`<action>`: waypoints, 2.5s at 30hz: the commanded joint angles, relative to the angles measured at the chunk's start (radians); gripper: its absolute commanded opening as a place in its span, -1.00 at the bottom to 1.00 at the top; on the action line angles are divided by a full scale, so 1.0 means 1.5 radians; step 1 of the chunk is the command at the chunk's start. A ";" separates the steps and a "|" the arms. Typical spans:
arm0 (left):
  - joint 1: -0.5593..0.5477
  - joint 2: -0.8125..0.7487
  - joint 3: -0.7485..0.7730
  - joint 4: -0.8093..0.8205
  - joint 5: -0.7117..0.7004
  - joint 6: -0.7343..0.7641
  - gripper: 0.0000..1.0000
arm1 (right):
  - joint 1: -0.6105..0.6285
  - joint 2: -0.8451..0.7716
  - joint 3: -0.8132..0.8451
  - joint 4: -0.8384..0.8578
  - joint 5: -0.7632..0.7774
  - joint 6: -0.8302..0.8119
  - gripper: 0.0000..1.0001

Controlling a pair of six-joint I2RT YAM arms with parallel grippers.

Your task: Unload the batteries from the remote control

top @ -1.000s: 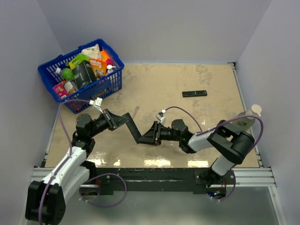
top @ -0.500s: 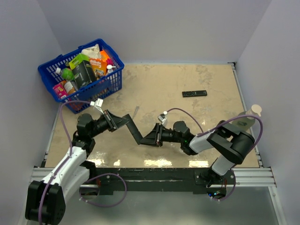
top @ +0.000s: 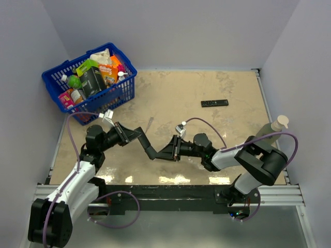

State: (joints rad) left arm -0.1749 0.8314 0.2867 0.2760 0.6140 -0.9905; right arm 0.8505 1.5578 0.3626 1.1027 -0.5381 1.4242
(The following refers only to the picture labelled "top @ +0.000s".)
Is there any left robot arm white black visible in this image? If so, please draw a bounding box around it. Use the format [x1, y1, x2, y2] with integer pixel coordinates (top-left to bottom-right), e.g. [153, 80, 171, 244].
[27, 122, 141, 247]

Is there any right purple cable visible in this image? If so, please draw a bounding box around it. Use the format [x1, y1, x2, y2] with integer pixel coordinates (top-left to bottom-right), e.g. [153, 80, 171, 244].
[184, 117, 298, 171]

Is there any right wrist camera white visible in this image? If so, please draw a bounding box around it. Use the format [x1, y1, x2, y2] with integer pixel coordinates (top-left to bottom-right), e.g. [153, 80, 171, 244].
[175, 121, 187, 138]

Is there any orange Gillette razor pack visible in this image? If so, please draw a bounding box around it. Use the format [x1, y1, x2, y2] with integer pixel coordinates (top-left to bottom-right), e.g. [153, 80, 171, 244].
[99, 64, 118, 88]

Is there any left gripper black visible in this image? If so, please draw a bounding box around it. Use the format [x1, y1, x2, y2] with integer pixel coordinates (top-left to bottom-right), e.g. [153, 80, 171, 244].
[99, 121, 141, 152]

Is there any black remote control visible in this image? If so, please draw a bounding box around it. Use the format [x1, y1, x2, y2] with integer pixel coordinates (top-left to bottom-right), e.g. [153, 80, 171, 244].
[135, 127, 157, 160]
[201, 99, 229, 107]

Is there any white pump bottle in basket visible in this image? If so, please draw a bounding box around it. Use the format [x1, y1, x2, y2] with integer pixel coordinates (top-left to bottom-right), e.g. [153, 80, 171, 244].
[117, 71, 128, 82]

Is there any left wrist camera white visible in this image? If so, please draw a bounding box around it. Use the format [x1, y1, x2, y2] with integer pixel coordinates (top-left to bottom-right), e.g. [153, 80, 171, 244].
[98, 110, 114, 128]

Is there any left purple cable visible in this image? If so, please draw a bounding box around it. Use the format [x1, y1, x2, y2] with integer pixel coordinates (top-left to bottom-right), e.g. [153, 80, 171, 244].
[42, 112, 103, 248]

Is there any blue plastic shopping basket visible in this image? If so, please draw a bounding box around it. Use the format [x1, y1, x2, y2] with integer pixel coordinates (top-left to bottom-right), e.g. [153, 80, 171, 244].
[42, 43, 137, 126]

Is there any pink box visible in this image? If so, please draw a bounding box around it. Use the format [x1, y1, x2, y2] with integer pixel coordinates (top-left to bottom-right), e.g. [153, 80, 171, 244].
[58, 92, 74, 110]

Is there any orange pill bottle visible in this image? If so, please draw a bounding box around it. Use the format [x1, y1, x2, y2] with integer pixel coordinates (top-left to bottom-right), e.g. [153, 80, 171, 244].
[70, 89, 84, 105]

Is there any green black razor box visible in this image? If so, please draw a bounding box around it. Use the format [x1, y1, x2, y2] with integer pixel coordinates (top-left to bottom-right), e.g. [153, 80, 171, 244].
[77, 59, 107, 98]

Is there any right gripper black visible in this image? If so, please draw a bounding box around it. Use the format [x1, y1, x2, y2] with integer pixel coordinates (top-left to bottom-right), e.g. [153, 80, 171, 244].
[155, 135, 204, 162]

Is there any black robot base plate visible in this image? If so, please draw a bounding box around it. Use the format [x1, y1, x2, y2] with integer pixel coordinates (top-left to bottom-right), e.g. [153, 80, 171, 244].
[87, 178, 261, 215]

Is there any black remote control on table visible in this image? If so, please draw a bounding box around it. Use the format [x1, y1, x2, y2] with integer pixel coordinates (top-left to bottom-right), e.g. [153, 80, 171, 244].
[201, 99, 229, 107]

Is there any green liquid soap pump bottle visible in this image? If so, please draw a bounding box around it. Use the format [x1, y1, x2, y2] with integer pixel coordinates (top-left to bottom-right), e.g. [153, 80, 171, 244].
[255, 115, 289, 145]

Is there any purple cable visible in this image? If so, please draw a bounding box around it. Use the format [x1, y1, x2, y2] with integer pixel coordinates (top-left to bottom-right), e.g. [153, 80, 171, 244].
[42, 112, 103, 248]
[184, 117, 298, 171]

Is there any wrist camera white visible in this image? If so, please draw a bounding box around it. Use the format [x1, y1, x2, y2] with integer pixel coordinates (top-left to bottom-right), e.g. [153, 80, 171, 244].
[98, 110, 114, 128]
[175, 121, 187, 138]

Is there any green bottle white cap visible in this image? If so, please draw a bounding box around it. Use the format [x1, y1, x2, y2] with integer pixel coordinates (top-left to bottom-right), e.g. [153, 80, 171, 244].
[61, 74, 82, 89]

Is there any aluminium frame rail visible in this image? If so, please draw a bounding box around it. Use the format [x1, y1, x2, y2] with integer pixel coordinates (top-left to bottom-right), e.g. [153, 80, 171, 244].
[33, 184, 305, 206]

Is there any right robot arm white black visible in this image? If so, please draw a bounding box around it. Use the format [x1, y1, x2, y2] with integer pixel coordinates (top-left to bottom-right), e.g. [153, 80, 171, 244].
[154, 133, 288, 203]

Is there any crumpled beige paper bag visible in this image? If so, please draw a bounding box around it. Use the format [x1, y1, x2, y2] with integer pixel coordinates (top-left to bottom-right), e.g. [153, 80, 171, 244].
[89, 48, 112, 65]

